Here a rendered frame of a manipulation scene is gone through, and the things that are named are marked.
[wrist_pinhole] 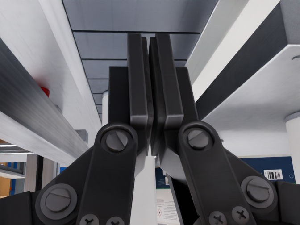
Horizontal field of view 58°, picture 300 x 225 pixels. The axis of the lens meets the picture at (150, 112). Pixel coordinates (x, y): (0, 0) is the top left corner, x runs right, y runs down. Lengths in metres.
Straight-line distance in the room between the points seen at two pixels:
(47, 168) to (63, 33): 0.32
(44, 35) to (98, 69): 0.08
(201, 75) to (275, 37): 0.10
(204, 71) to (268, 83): 0.15
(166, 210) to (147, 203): 0.48
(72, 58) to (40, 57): 0.12
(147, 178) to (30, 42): 0.18
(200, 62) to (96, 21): 0.07
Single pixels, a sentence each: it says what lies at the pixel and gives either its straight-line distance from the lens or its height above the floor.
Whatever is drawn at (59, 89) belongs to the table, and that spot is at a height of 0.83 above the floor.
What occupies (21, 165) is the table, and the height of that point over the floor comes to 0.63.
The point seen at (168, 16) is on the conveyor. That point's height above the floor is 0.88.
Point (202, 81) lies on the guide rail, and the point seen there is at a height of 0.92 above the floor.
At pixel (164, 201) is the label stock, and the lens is 0.73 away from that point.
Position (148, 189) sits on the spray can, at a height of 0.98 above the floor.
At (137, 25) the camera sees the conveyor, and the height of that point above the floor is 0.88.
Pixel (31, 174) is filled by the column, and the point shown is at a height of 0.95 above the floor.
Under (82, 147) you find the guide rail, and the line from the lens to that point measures 0.16.
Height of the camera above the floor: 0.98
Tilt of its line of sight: 16 degrees down
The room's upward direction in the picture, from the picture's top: 178 degrees clockwise
